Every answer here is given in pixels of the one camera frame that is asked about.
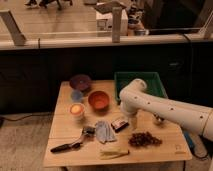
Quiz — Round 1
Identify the bunch of dark grapes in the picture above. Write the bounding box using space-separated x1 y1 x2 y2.
128 132 162 147

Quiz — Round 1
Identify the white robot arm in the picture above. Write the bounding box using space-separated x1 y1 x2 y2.
119 79 213 141

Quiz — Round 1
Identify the red bowl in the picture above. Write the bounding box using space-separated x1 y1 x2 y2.
88 91 110 110

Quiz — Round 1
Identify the purple bowl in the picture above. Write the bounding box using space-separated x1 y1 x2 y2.
70 74 91 91

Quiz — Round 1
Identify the black white rectangular box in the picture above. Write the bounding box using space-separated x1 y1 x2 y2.
111 117 129 132

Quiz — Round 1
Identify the small metal cup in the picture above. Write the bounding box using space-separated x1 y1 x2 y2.
153 114 164 126

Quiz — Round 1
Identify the grey folded cloth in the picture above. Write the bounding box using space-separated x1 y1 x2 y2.
95 121 116 144

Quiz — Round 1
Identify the green plastic bin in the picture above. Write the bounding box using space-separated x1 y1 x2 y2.
114 71 167 103

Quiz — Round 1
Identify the white cup orange inside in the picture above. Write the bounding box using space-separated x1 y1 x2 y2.
70 103 84 120

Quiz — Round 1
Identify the blue object beside table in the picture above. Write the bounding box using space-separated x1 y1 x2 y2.
184 132 195 149

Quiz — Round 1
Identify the small blue cup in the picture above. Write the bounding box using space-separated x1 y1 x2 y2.
71 90 83 103

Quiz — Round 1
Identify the white cardboard box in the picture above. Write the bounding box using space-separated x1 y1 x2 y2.
96 10 128 36

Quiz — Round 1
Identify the black office chair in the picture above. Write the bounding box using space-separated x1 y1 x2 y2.
24 0 73 10

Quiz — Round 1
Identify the black handled kitchen tool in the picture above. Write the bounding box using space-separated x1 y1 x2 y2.
50 125 96 154

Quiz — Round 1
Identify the middle grey railing post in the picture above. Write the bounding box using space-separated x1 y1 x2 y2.
112 7 122 43

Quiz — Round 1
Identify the grey railing post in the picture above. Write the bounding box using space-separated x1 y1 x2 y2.
0 10 26 46
112 7 122 43

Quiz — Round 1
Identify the black cable on floor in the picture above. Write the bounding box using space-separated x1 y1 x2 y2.
0 112 54 123

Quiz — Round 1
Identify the left grey railing post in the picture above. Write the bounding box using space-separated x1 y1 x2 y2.
0 10 26 46

